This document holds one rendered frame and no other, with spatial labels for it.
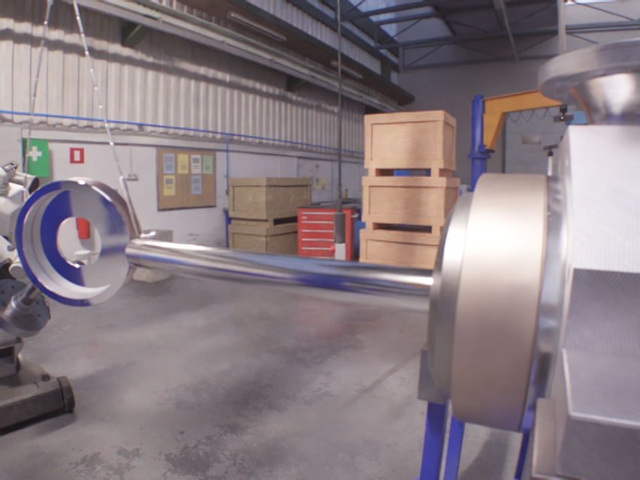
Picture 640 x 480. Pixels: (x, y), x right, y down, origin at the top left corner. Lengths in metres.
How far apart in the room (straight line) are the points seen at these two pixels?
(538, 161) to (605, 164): 13.36
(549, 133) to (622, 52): 13.39
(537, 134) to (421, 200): 9.46
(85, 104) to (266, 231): 2.89
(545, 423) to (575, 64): 0.39
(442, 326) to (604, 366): 0.20
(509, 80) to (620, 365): 13.92
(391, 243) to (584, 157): 4.50
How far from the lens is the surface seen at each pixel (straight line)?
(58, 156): 5.55
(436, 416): 1.17
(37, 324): 1.43
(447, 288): 0.50
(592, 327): 0.40
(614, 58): 0.53
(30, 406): 2.56
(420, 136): 4.86
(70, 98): 5.76
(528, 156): 13.86
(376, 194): 4.99
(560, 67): 0.56
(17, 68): 5.60
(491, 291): 0.46
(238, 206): 5.74
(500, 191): 0.53
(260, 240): 5.49
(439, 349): 0.52
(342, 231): 1.54
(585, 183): 0.46
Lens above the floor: 1.25
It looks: 8 degrees down
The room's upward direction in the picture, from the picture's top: straight up
